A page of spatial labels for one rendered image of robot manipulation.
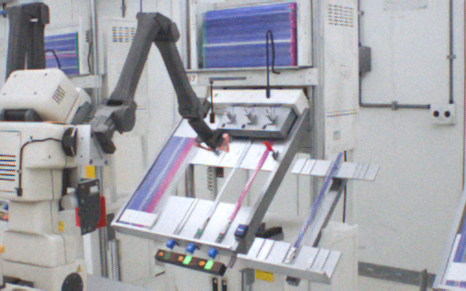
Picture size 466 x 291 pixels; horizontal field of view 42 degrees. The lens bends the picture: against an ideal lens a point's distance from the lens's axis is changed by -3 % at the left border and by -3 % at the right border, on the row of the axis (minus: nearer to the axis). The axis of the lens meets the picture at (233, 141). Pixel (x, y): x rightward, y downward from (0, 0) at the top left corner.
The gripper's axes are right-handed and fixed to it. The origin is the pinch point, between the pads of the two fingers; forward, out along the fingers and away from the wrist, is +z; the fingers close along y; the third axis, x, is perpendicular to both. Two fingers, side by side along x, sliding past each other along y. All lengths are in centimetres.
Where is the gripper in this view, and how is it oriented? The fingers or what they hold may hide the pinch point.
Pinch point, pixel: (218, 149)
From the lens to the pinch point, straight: 249.4
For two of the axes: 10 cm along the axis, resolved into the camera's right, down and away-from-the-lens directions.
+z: 4.7, 6.2, 6.3
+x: -4.2, 7.8, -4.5
